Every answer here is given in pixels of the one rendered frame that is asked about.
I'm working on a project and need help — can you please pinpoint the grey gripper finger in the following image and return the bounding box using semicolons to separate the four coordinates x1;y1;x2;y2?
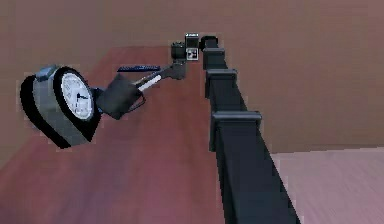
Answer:
126;73;175;114
131;65;174;86

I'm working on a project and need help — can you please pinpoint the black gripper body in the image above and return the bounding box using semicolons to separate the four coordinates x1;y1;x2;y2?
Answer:
170;41;188;81

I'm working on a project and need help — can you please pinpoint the dark grey blocky equipment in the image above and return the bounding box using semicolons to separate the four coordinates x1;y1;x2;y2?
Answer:
95;73;145;121

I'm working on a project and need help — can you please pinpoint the blue pen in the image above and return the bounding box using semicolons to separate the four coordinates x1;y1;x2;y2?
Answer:
116;64;162;73

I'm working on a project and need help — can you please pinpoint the grey and black alarm clock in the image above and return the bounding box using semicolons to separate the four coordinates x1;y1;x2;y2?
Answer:
19;64;103;150

